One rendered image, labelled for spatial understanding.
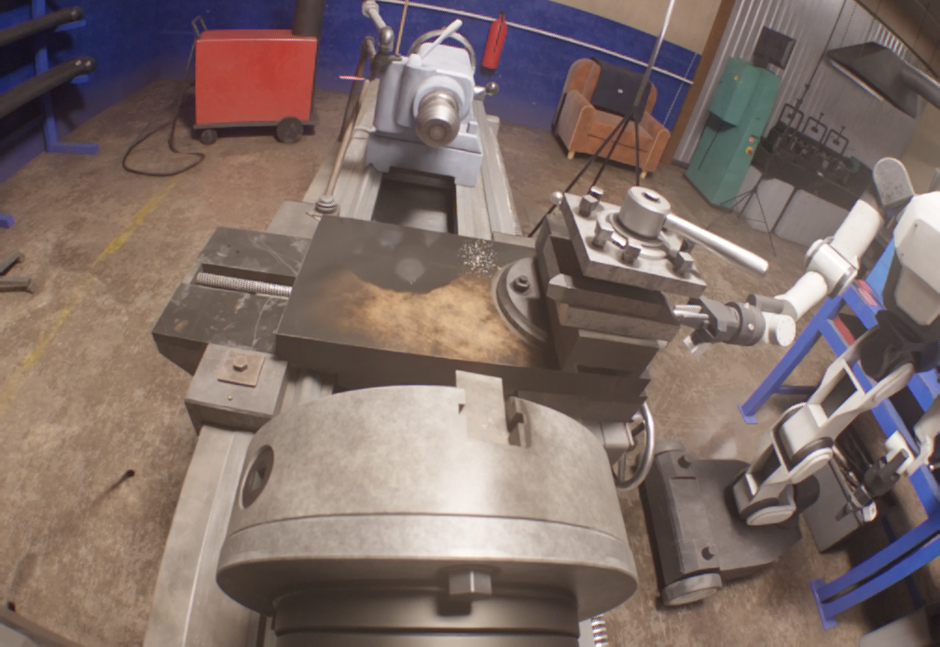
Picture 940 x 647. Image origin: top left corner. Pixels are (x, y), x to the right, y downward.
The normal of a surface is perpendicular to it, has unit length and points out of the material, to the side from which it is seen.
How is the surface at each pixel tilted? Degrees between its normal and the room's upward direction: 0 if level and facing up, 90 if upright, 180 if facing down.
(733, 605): 0
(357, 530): 20
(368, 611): 25
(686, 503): 0
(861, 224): 72
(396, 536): 14
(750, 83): 90
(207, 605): 0
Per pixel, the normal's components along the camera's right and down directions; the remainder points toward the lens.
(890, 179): -0.75, -0.10
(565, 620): 0.82, -0.46
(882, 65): 0.07, 0.52
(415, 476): 0.03, -0.77
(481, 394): 0.32, -0.74
